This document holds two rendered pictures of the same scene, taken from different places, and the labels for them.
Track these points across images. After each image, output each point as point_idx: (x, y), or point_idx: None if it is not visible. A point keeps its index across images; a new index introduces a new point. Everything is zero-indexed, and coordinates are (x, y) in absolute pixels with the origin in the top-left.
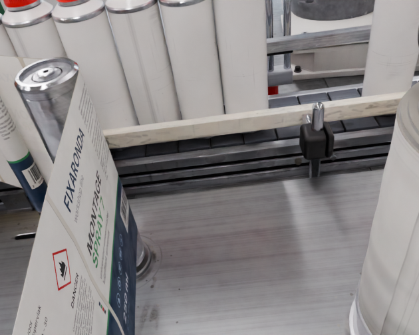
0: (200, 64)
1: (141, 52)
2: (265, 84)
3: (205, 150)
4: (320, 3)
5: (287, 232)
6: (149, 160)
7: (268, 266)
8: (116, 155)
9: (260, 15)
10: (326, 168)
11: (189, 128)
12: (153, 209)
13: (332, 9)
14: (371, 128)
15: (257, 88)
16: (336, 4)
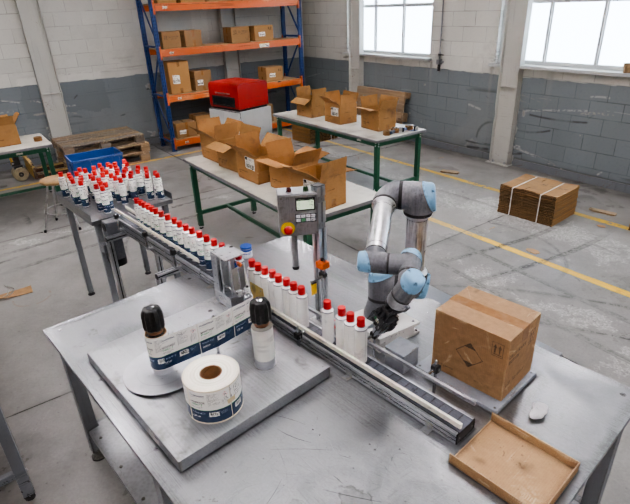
0: (291, 306)
1: (283, 297)
2: (303, 318)
3: (288, 325)
4: (364, 310)
5: (274, 344)
6: (278, 320)
7: None
8: (275, 315)
9: (301, 303)
10: (307, 347)
11: (286, 318)
12: None
13: (365, 314)
14: (317, 343)
15: (300, 318)
16: (366, 313)
